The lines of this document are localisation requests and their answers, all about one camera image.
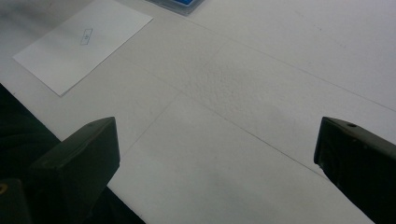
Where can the white paper sheet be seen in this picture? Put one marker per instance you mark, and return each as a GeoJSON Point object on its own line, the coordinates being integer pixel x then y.
{"type": "Point", "coordinates": [71, 59]}

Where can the blue ink pad clear box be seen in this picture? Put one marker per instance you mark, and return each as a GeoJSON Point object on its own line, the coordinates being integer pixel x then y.
{"type": "Point", "coordinates": [185, 7]}

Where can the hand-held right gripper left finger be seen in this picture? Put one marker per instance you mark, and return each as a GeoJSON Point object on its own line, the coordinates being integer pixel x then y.
{"type": "Point", "coordinates": [74, 168]}

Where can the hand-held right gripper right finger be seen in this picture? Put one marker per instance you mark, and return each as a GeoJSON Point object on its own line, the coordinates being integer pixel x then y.
{"type": "Point", "coordinates": [361, 168]}

